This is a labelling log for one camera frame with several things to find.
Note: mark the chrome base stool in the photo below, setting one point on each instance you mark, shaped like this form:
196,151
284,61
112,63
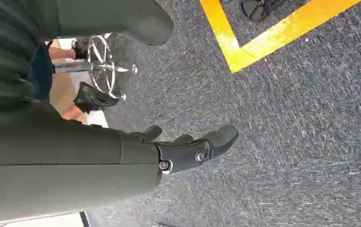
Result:
74,66

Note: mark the yellow floor tape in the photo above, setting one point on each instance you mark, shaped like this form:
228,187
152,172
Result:
230,47

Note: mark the person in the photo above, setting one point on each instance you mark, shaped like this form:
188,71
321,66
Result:
41,72

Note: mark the robot right arm ribbed sleeve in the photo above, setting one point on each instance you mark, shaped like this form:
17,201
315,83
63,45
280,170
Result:
5,47

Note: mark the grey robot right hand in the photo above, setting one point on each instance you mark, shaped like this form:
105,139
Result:
58,175

